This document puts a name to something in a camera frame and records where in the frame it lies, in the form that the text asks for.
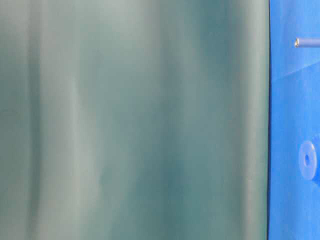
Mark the metal shaft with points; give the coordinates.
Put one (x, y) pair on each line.
(307, 42)

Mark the green background curtain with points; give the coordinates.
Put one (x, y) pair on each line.
(134, 119)

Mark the blue table mat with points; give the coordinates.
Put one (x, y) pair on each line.
(293, 202)

